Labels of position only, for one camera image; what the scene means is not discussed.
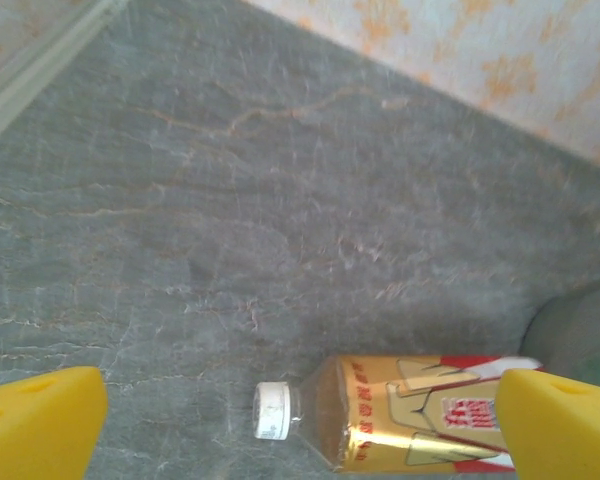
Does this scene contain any gold red label bottle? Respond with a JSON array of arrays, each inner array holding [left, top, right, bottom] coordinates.
[[253, 353, 546, 475]]

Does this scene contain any aluminium table edge rail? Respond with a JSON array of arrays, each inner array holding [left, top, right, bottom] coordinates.
[[0, 0, 130, 154]]

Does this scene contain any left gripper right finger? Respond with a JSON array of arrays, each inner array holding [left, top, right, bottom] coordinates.
[[494, 368, 600, 480]]

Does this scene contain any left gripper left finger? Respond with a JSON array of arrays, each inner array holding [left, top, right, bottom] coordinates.
[[0, 365, 109, 480]]

